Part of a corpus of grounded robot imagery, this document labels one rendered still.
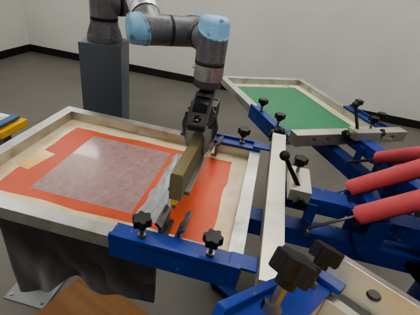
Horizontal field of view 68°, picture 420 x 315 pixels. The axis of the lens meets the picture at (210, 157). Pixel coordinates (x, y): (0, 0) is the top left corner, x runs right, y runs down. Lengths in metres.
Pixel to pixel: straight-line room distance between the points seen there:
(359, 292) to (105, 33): 1.31
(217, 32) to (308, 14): 3.85
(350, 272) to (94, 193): 0.68
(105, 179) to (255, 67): 3.90
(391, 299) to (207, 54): 0.60
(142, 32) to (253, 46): 3.88
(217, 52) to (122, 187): 0.47
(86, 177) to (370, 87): 4.33
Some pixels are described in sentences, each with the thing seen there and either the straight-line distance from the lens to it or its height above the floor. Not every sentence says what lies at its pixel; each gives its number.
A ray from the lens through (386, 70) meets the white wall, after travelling 4.88.
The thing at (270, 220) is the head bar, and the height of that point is 1.04.
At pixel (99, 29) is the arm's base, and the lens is 1.50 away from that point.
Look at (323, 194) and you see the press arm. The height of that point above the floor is 1.04.
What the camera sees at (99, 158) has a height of 0.96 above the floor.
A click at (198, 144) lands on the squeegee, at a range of 0.83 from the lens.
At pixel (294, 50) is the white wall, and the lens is 4.64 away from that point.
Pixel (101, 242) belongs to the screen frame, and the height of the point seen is 0.96.
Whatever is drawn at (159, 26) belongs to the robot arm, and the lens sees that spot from 0.83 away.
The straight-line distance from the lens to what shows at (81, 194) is 0.95.
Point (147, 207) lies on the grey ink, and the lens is 0.88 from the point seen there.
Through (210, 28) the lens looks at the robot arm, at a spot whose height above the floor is 1.42.
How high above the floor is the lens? 1.54
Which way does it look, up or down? 31 degrees down
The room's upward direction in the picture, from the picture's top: 9 degrees clockwise
